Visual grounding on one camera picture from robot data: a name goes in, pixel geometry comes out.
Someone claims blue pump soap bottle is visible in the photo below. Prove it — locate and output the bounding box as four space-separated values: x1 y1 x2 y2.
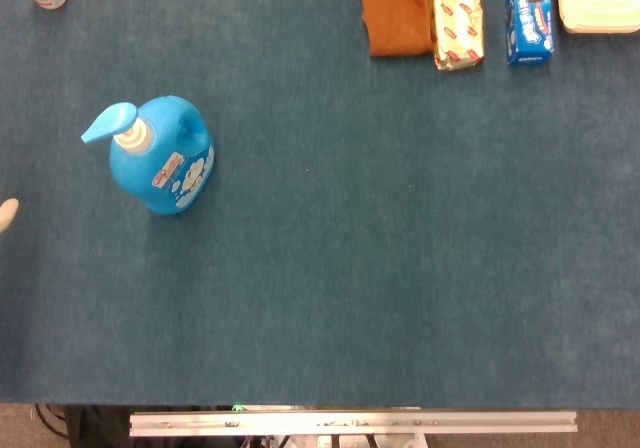
80 95 216 216

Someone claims blue Oreo cookie box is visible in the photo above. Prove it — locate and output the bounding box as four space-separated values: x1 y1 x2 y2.
503 0 555 67

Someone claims cream red snack packet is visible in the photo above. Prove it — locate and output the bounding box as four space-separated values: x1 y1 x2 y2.
429 0 485 72

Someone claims black cable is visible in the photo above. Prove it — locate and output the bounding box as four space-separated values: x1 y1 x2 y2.
33 403 69 440

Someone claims black base panel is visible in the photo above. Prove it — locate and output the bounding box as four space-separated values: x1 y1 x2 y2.
66 405 132 448

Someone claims aluminium profile rail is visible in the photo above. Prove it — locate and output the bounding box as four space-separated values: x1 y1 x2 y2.
128 410 579 438

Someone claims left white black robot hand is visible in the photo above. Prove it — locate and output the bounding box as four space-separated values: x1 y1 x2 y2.
0 198 20 236

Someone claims folded brown cloth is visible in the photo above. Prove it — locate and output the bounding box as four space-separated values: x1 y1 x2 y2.
352 0 435 58

